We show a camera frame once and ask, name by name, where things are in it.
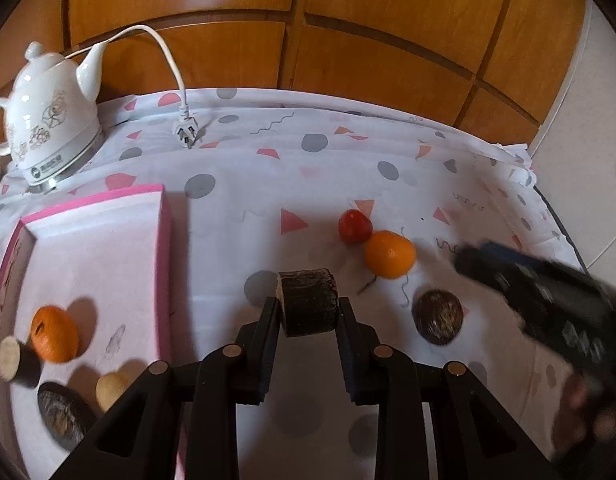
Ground wooden panelled wardrobe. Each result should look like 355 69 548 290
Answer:
0 0 589 146

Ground small orange tangerine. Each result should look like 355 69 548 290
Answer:
30 305 81 364

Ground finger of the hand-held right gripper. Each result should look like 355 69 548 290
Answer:
454 246 526 306
480 241 544 271

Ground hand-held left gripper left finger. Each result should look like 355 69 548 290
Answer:
48 297 281 480

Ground white patterned tablecloth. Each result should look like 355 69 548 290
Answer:
0 87 584 480

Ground red cherry tomato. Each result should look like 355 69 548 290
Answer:
338 209 373 245

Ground dark sugarcane piece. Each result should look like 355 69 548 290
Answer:
0 336 42 389
276 267 339 338

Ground white ceramic electric kettle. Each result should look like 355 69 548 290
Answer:
0 41 104 196

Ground dark round fruit, brown top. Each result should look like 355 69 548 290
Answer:
413 288 465 346

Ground large orange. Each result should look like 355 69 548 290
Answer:
364 230 417 280

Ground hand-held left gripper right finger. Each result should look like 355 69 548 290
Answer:
336 296 551 480

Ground white power cord with plug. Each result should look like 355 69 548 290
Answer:
62 25 211 151

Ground dark halved mangosteen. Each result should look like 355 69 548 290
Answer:
36 381 96 451

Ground pink shallow box tray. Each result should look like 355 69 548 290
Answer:
0 183 173 466

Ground tan round ball fruit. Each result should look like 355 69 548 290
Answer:
96 370 133 413

